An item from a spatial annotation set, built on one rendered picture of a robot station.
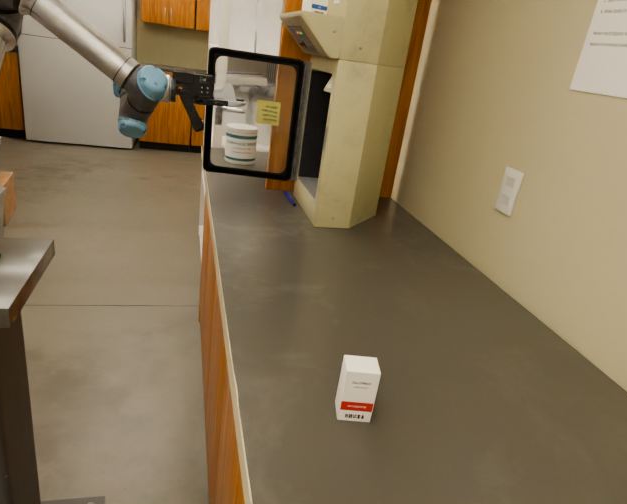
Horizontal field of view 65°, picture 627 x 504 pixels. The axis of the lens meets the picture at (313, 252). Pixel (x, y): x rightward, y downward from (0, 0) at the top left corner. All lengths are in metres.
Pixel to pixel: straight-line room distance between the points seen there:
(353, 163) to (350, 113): 0.14
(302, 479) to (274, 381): 0.19
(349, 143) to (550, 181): 0.53
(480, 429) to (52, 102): 6.03
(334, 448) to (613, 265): 0.68
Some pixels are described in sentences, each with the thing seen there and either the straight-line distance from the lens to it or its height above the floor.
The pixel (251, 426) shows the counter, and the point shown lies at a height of 0.94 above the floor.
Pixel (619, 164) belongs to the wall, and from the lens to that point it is 1.13.
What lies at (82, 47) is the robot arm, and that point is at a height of 1.35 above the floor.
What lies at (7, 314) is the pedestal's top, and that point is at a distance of 1.01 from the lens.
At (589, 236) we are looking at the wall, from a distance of 1.17.
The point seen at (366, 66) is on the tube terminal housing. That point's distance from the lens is 1.40.
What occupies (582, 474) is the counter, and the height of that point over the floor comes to 0.94.
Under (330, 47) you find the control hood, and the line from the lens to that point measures 1.37.
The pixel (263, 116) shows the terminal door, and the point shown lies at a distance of 1.69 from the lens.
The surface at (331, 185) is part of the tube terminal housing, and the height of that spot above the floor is 1.07.
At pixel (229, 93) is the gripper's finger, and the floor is 1.28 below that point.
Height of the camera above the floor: 1.43
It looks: 22 degrees down
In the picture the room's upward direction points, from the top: 9 degrees clockwise
